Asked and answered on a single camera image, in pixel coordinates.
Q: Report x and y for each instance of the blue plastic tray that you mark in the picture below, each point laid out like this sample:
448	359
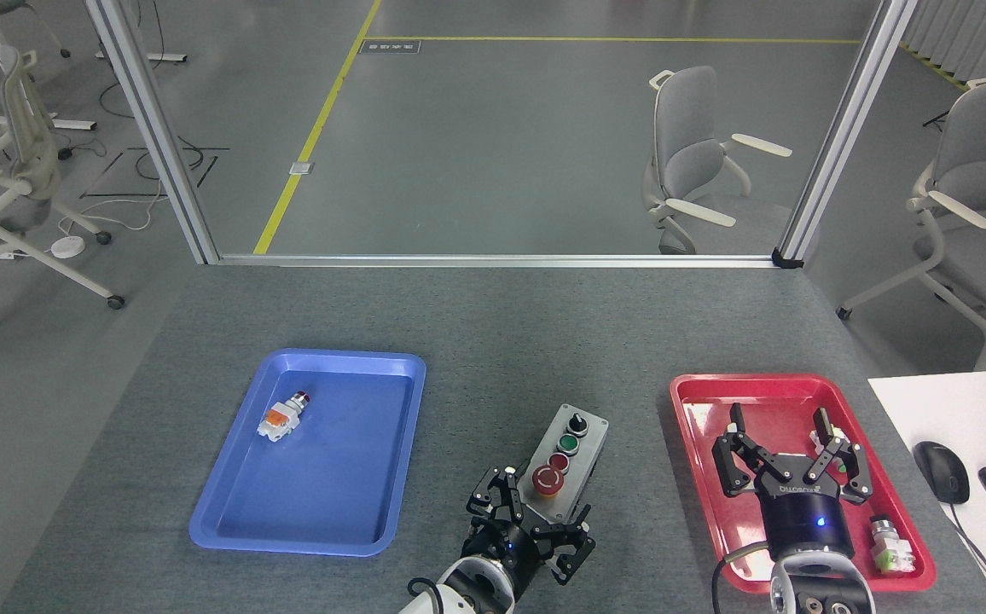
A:
339	460

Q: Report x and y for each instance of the grey floor sign plate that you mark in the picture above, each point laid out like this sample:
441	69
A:
390	47

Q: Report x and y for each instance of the red plastic tray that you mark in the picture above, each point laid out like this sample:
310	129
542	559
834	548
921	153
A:
698	409

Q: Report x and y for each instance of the white ribbed partition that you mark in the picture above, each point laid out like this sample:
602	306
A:
971	34

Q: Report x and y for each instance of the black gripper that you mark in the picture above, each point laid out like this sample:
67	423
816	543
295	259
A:
804	520
506	550

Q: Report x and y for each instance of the white desk foot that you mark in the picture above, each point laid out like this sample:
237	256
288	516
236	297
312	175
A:
66	124
147	57

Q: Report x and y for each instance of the silver aluminium post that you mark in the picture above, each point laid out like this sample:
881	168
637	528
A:
152	128
847	128

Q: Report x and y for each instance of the green white switch module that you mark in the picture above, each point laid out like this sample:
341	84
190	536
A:
843	467

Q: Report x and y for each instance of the orange white push button switch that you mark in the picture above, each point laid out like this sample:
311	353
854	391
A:
280	419

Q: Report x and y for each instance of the white side table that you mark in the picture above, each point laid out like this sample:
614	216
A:
954	409

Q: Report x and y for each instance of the black corner bracket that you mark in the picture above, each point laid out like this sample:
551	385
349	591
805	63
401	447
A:
787	258

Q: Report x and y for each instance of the silver floor socket plate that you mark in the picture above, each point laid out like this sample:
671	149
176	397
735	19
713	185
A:
302	168

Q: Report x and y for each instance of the grey control box with buttons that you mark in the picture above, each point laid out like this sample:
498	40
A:
563	465

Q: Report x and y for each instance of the white round floor device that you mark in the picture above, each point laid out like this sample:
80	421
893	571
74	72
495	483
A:
67	247

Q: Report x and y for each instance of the black computer mouse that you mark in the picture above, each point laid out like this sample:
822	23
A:
942	472

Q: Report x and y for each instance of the green silver push button switch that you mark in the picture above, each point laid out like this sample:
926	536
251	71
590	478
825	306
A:
892	547

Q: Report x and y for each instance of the silver aluminium cross rail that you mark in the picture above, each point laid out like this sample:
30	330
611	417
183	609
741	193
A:
493	261

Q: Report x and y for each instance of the white mesh office chair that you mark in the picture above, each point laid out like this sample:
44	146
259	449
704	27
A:
24	162

